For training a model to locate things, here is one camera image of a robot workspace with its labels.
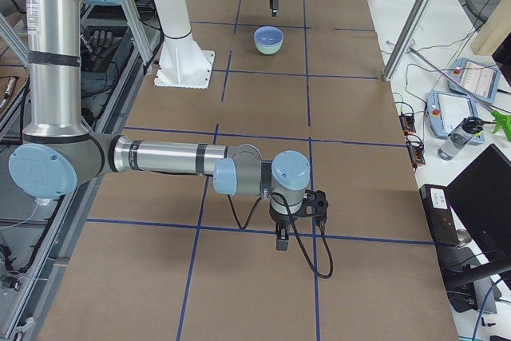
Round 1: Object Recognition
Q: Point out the grey office chair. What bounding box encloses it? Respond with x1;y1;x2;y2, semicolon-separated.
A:
463;0;501;24

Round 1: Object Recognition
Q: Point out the teach pendant tablet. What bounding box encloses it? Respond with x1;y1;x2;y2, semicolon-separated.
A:
426;90;478;139
448;57;501;103

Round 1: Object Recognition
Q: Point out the chrome stand with green clip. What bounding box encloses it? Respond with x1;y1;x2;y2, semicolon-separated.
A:
406;46;510;141

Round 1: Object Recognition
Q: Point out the clear water bottle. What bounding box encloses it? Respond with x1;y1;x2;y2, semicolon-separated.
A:
437;117;485;161

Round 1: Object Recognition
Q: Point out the black box device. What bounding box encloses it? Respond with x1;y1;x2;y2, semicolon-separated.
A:
419;184;458;247

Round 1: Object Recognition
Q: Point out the brown paper table cover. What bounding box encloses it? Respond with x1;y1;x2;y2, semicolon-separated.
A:
38;0;458;340

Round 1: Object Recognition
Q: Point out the orange black connector module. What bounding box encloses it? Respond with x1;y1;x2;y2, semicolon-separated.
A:
406;136;426;169
398;113;416;134

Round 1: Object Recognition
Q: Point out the aluminium frame post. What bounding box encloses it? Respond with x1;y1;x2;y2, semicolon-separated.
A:
382;0;431;81

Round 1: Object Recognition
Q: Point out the green ceramic bowl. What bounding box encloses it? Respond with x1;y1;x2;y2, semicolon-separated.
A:
255;42;282;55

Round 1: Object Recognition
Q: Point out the blue ceramic bowl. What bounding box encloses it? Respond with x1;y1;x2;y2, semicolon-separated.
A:
253;26;284;48

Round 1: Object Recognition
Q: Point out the black monitor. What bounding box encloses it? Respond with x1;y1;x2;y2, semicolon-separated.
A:
444;144;510;289

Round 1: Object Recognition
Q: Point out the wooden board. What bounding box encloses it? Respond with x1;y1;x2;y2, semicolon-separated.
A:
470;0;510;56

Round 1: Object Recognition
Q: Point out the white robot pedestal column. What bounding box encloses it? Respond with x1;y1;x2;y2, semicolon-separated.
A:
154;0;215;89

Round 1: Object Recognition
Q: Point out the near teach pendant tablet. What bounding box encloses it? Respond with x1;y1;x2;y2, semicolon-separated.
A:
426;90;478;139

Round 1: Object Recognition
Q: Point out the far teach pendant tablet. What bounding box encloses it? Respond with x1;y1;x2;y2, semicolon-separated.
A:
448;57;501;103

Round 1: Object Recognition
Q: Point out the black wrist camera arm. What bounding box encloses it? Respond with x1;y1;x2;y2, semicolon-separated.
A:
296;189;329;235

